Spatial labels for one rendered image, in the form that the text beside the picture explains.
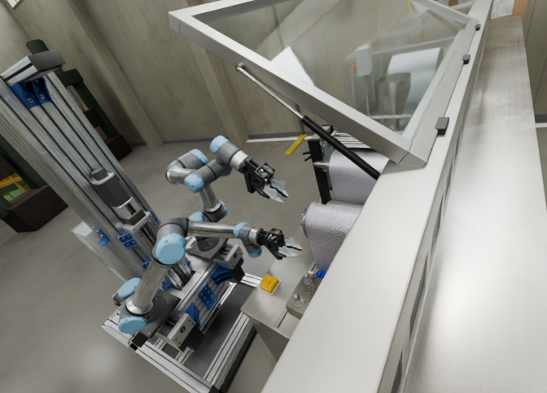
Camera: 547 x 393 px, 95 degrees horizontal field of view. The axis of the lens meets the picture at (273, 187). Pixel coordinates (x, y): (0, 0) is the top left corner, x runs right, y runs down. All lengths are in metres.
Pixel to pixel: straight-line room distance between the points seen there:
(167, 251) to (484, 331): 1.00
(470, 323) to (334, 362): 0.31
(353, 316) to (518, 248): 0.43
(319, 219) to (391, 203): 0.54
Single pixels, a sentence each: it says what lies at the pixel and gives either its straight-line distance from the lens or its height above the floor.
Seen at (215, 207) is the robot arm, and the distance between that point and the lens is 1.64.
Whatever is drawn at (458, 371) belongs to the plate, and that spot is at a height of 1.44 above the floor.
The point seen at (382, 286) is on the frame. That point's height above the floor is 1.65.
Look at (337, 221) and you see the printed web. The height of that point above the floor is 1.30.
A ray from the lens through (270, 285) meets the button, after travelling 1.25.
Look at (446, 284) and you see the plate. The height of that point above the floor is 1.44.
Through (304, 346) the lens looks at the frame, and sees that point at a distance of 0.27.
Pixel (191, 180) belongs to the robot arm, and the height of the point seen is 1.49.
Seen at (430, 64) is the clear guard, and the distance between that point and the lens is 0.84.
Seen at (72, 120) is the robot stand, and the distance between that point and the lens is 1.48.
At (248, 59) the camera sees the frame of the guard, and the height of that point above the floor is 1.86.
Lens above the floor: 1.90
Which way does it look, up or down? 32 degrees down
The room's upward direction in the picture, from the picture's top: 19 degrees counter-clockwise
